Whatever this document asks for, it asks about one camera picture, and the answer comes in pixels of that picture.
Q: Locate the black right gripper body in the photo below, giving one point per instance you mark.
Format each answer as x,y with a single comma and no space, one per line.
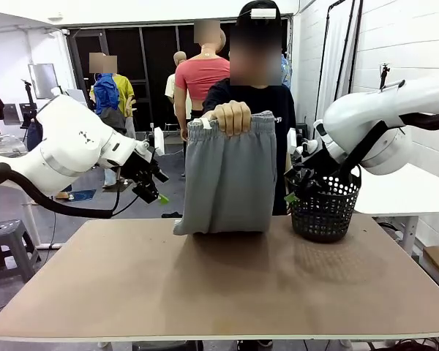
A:
309,172

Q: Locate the black green-tipped left gripper finger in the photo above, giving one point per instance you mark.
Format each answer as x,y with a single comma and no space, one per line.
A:
150,194
161,175

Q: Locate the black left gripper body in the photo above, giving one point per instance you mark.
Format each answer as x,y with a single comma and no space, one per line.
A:
140,170

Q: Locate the black green-padded right gripper finger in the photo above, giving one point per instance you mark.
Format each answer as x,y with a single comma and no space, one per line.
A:
297,188
310,188

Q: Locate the grey training pants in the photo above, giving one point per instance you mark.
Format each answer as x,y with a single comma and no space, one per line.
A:
230,183

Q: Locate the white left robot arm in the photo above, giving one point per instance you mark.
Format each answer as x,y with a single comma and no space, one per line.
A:
69,142

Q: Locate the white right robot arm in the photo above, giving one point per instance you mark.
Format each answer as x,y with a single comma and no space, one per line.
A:
373,109

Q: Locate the person's right hand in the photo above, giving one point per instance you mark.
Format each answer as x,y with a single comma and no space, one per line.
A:
233,117

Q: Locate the black cloth on floor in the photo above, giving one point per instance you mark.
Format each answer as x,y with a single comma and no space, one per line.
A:
172,215

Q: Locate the dark grey perforated plastic basket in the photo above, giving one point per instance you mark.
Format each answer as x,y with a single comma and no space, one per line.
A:
325,215

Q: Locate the blue mat on floor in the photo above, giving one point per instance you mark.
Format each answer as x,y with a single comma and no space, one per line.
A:
83,195

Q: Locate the person in black t-shirt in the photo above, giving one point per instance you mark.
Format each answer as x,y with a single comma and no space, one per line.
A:
278,106

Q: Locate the person in yellow shirt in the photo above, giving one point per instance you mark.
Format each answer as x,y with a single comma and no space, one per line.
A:
126,91

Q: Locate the person in blue jacket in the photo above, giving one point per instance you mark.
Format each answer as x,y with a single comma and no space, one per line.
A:
104,95

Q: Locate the mannequin with white shirt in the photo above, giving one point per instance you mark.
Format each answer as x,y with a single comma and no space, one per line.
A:
172,91

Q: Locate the white side table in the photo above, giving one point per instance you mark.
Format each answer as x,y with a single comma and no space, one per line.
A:
395,194

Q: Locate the mannequin with red top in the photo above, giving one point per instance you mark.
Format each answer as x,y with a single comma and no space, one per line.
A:
201,77

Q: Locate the black stand with white backdrop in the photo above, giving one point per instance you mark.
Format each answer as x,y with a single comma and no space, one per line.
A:
336,55

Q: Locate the grey board on stand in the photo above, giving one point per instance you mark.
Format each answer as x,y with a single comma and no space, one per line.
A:
43,80

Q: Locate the grey plastic stool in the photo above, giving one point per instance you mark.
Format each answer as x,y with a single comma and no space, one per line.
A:
7,241

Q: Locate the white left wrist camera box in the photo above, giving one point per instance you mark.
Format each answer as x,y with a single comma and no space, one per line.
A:
159,140

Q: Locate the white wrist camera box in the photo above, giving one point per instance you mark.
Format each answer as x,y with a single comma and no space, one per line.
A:
159,140
292,140

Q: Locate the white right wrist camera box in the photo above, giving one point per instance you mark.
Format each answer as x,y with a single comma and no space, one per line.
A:
292,140

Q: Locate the black tripod with camera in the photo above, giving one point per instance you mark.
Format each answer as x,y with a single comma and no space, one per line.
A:
385,75

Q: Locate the white head-mounted camera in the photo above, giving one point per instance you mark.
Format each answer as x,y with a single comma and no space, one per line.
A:
263,13

